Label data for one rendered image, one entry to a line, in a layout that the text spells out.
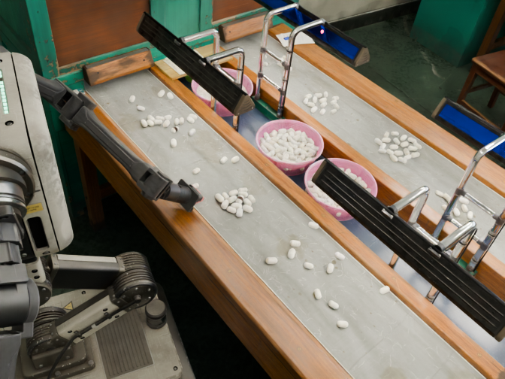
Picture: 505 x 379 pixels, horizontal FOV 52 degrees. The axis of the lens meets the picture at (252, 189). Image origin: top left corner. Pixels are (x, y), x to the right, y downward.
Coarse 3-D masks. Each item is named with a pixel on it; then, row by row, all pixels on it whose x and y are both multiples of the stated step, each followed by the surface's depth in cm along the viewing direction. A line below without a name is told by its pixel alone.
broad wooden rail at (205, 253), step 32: (96, 160) 206; (128, 192) 190; (160, 224) 177; (192, 224) 170; (192, 256) 164; (224, 256) 162; (224, 288) 155; (256, 288) 155; (224, 320) 166; (256, 320) 147; (288, 320) 148; (256, 352) 155; (288, 352) 141; (320, 352) 142
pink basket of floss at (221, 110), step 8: (232, 72) 235; (192, 80) 226; (248, 80) 231; (192, 88) 222; (248, 88) 231; (200, 96) 218; (208, 104) 220; (216, 104) 218; (216, 112) 223; (224, 112) 223
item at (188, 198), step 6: (180, 180) 172; (180, 186) 165; (186, 186) 169; (180, 192) 164; (186, 192) 166; (192, 192) 168; (180, 198) 165; (186, 198) 167; (192, 198) 168; (198, 198) 167; (180, 204) 170; (186, 204) 169; (192, 204) 168; (186, 210) 168
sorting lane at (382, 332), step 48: (96, 96) 217; (144, 96) 220; (144, 144) 199; (192, 144) 201; (240, 240) 170; (288, 240) 172; (288, 288) 159; (336, 288) 160; (336, 336) 149; (384, 336) 150; (432, 336) 151
